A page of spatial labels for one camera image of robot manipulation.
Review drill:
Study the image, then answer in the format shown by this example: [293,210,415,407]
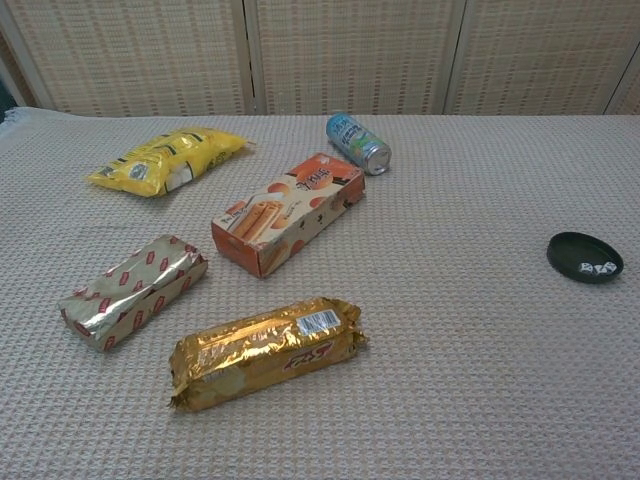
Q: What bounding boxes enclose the dark green round tray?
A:
[546,231,626,285]

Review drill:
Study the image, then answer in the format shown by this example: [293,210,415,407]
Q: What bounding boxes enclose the orange wafer roll box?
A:
[210,152,366,280]

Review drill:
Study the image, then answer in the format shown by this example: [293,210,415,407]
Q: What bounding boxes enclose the blue drink can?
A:
[326,112,392,176]

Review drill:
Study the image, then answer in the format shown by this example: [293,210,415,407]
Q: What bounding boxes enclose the gold foil biscuit packet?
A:
[167,296,370,413]

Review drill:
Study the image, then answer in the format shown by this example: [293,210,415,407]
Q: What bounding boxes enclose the white waffle-weave tablecloth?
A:
[0,106,640,480]

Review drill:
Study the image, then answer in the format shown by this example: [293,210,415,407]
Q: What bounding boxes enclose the yellow snack bag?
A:
[84,126,257,199]

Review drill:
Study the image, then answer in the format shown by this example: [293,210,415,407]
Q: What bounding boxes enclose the woven folding screen panel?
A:
[443,0,640,116]
[0,0,257,118]
[603,62,640,116]
[243,0,469,117]

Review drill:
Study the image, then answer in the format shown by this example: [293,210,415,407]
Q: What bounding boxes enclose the silver red-printed foil packet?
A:
[57,234,210,353]

